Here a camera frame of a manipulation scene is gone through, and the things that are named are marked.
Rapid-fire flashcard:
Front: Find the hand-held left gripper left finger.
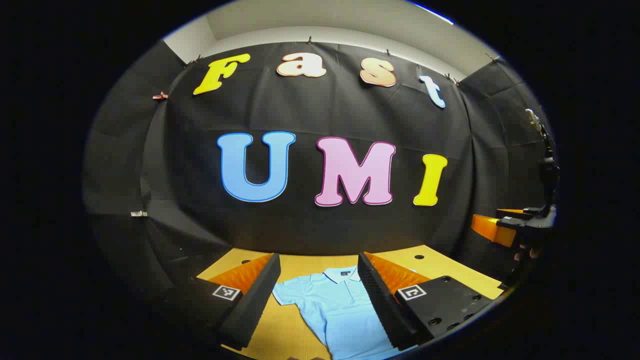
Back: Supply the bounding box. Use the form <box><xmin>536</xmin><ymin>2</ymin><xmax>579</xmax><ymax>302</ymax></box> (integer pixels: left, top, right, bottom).
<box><xmin>160</xmin><ymin>252</ymin><xmax>282</xmax><ymax>352</ymax></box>

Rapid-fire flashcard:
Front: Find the light blue T-shirt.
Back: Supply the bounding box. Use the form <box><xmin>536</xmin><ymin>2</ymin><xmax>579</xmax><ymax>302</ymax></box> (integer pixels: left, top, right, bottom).
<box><xmin>271</xmin><ymin>266</ymin><xmax>418</xmax><ymax>360</ymax></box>

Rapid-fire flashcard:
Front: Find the black backdrop cloth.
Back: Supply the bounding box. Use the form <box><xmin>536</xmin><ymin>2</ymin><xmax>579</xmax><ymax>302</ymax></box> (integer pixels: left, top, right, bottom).
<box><xmin>82</xmin><ymin>40</ymin><xmax>556</xmax><ymax>301</ymax></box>

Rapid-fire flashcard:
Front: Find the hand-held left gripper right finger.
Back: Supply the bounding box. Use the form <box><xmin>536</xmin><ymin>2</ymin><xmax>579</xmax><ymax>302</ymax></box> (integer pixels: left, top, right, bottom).
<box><xmin>357</xmin><ymin>251</ymin><xmax>496</xmax><ymax>352</ymax></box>

